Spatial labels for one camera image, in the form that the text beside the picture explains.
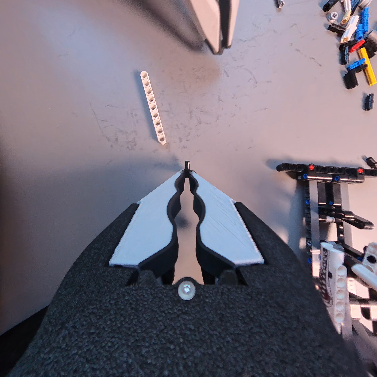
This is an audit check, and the pile of small building pieces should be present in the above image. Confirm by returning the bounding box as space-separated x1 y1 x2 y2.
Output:
275 0 377 90

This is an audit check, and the yellow toy axle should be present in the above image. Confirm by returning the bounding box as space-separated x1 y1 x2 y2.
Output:
357 47 377 86

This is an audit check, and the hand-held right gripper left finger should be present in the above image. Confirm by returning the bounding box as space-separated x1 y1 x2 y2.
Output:
108 171 187 285

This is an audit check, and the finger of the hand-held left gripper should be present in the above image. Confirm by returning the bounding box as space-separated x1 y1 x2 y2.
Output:
188 0 222 55
221 0 240 49

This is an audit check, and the white perforated building beam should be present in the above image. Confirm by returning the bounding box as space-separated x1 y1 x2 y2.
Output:
140 71 167 145

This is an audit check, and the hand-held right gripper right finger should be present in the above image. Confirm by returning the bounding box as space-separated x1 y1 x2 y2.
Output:
188 171 265 285

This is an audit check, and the black and white toy model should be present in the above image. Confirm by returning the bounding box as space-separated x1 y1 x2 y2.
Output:
276 162 377 354

